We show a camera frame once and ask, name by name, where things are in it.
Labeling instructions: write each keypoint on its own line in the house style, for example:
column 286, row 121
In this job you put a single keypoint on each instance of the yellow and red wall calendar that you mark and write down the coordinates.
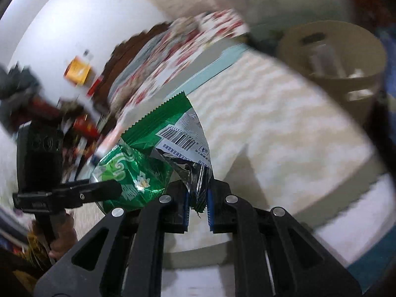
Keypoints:
column 77, row 69

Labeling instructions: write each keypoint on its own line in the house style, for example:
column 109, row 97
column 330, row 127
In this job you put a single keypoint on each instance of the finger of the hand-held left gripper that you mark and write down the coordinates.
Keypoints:
column 99, row 191

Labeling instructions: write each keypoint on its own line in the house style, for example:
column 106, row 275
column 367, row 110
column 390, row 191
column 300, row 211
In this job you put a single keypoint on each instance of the beige waste bin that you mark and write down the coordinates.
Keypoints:
column 355, row 106

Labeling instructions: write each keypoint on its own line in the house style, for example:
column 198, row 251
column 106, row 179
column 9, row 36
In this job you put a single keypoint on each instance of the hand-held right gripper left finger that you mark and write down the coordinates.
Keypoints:
column 185, row 207

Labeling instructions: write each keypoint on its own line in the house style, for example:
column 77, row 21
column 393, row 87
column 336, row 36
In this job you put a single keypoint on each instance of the green snack wrapper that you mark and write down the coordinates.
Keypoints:
column 139, row 173

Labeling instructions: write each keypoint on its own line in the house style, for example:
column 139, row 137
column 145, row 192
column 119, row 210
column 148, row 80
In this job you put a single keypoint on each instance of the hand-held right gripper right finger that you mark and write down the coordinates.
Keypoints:
column 211, row 210

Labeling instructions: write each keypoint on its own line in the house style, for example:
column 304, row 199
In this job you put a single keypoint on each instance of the carved wooden headboard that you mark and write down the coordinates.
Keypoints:
column 106, row 77

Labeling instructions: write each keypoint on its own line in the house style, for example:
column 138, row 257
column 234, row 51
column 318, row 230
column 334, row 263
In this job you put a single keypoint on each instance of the person's left hand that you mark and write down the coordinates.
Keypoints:
column 66, row 238

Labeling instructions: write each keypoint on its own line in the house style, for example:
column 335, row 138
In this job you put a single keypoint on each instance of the zigzag patterned bedspread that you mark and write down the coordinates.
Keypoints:
column 278, row 130

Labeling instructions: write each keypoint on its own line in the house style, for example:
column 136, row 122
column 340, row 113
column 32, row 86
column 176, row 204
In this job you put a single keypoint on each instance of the patchwork floral quilt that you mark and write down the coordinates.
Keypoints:
column 136, row 65

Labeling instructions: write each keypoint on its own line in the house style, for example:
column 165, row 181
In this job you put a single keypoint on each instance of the red floral bed sheet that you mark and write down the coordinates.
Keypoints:
column 173, row 52

